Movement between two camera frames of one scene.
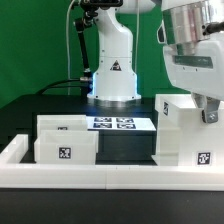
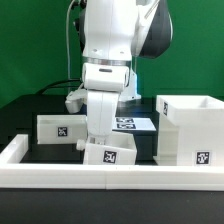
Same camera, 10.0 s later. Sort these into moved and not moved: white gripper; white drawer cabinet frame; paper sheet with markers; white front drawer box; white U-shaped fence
Moved: white gripper; white front drawer box
Not moved: white drawer cabinet frame; white U-shaped fence; paper sheet with markers
